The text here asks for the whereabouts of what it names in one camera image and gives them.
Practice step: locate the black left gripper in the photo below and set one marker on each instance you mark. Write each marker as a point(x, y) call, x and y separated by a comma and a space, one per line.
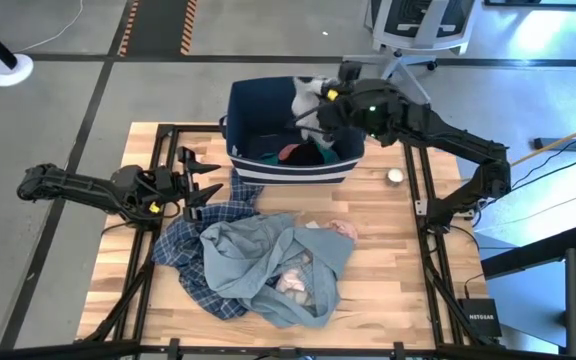
point(170, 185)

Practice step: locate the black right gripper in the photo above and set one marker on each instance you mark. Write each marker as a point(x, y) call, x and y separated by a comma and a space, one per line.
point(343, 107)

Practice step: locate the white grey garment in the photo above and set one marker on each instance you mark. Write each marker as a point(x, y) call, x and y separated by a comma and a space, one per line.
point(305, 95)

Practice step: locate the blue plaid shirt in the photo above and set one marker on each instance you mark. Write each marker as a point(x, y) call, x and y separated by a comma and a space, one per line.
point(183, 245)

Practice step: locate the cream white cloth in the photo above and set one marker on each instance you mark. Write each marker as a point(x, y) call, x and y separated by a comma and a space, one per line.
point(290, 285)

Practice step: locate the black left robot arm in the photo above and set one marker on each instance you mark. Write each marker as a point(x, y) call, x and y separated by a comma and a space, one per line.
point(78, 187)

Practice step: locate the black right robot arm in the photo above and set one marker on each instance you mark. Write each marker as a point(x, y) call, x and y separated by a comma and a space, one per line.
point(448, 132)

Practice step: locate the black garment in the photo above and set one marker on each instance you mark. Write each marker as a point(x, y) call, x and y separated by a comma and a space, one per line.
point(308, 155)

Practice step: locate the salmon pink garment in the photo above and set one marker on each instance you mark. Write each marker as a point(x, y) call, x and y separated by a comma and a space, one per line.
point(288, 151)

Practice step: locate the navy white-striped laundry basket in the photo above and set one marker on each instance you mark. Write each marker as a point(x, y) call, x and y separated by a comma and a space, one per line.
point(258, 110)

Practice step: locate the small round metal tin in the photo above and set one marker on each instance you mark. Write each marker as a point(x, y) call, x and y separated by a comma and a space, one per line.
point(395, 176)

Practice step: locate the light pink garment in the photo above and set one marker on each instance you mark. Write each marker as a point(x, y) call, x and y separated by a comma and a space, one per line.
point(344, 230)

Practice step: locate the white office chair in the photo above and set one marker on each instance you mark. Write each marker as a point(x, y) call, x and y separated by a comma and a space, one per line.
point(418, 25)

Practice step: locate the white pole with round base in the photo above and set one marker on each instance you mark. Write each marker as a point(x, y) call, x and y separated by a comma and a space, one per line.
point(3, 67)

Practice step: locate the black Netgear router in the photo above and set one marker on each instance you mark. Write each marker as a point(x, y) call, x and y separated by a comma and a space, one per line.
point(480, 317)

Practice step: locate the black desk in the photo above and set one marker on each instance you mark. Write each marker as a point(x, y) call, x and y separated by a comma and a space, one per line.
point(533, 257)

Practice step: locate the black aluminium frame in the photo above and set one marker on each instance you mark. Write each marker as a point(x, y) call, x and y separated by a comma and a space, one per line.
point(193, 128)

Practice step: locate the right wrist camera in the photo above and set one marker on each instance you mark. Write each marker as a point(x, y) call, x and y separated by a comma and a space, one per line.
point(350, 71)

